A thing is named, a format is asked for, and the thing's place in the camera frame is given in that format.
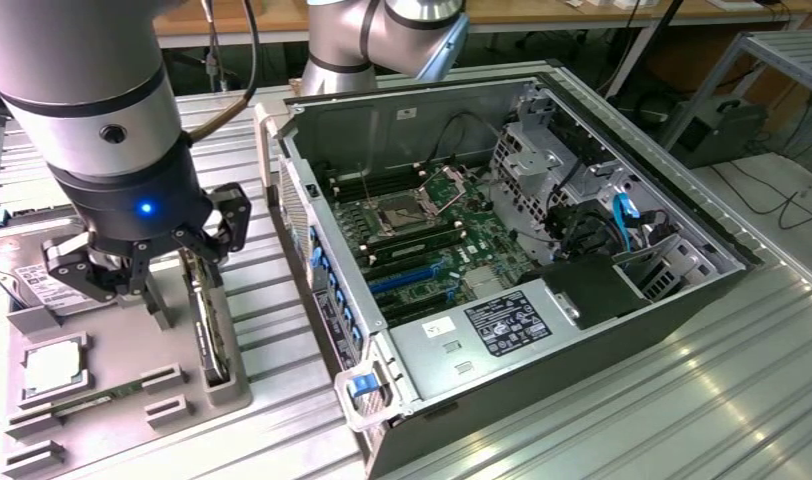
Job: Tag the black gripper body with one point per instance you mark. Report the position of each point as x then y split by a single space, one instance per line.
133 200

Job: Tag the black graphics card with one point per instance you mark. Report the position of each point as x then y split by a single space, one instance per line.
206 320

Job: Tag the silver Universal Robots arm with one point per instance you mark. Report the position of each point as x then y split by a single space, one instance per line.
79 75

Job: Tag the silver hard disk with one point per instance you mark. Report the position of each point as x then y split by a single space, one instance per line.
19 280

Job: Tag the silver CPU chip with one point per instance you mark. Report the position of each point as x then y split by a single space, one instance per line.
53 367

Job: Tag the grey parts rack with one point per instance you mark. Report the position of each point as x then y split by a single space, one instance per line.
126 370

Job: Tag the blue expansion card retainer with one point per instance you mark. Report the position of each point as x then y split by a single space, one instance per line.
336 295

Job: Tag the black RAM slot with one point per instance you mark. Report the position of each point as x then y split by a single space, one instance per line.
373 181
380 191

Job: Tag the green RAM stick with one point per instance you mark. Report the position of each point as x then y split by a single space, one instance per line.
93 400

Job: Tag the CPU socket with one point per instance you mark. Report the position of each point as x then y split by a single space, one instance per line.
400 215

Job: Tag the installed black RAM stick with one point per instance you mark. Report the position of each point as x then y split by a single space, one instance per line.
406 247

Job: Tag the black expansion slot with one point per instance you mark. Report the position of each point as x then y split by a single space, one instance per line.
413 309

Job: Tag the metal socket cover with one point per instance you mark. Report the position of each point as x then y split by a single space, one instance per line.
446 187

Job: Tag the green motherboard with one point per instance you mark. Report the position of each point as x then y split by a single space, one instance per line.
476 235

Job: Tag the blue case latch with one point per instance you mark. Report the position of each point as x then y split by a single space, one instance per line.
362 386

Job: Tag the silver chipset heatsink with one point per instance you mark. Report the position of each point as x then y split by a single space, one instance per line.
484 281

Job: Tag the grey power supply unit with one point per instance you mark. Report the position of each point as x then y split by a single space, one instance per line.
446 360

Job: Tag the perforated metal drive cage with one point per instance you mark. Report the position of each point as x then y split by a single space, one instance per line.
526 200

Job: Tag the black plastic shroud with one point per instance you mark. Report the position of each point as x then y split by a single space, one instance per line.
593 295

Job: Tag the open black PC case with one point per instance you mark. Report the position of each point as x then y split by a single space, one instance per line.
580 360

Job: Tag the long wooden desk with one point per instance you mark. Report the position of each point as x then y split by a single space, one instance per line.
580 17

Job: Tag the metal disk bay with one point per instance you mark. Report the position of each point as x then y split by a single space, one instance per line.
673 270

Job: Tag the black box on floor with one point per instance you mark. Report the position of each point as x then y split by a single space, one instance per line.
720 132

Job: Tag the small metal slat table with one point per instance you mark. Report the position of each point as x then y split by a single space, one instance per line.
793 50

